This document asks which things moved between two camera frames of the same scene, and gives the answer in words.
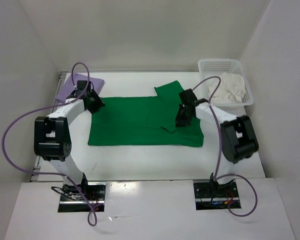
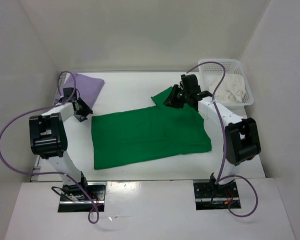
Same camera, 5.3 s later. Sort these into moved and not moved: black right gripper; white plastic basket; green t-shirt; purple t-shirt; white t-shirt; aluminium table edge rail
Moved: black right gripper; green t-shirt
Not moved: white t-shirt; purple t-shirt; aluminium table edge rail; white plastic basket
